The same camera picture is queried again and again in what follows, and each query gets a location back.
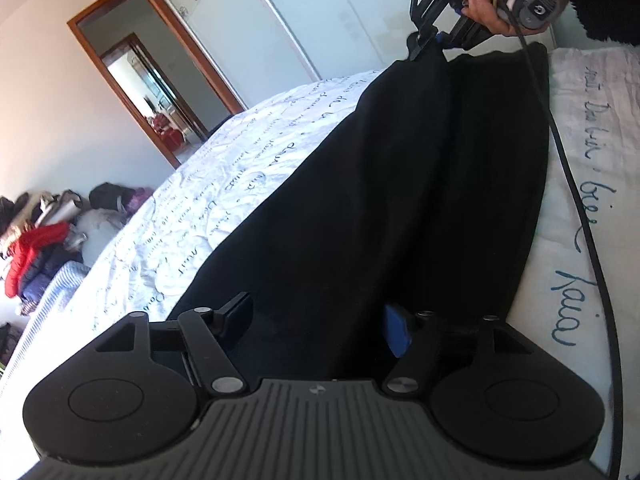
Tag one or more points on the blue striped blanket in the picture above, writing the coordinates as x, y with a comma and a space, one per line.
60, 287

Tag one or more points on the red jacket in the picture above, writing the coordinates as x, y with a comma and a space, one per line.
32, 250

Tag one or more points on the person's right forearm black sleeve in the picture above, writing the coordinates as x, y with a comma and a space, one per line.
605, 0

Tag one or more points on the black pants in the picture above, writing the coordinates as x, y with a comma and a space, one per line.
380, 200

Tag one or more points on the white wardrobe sliding door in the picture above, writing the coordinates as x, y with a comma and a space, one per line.
280, 25

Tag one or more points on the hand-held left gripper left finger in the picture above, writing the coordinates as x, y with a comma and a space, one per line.
235, 315

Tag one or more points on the purple cloth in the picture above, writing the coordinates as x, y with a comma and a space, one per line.
139, 197

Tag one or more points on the wooden door frame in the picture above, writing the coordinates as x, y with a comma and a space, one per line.
150, 110

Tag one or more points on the pale grey bag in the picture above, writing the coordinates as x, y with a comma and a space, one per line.
97, 227

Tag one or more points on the pile of clothes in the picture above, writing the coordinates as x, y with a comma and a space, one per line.
30, 210

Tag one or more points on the black bag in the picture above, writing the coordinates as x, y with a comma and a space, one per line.
107, 194

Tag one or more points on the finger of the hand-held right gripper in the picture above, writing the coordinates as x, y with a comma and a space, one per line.
424, 15
467, 39

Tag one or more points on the red gift boxes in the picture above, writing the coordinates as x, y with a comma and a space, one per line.
166, 132

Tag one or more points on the white printed bedsheet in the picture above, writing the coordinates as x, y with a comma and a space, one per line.
225, 185

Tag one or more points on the navy jacket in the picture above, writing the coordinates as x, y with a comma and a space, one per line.
47, 272

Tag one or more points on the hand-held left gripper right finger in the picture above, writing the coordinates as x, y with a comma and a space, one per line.
397, 330

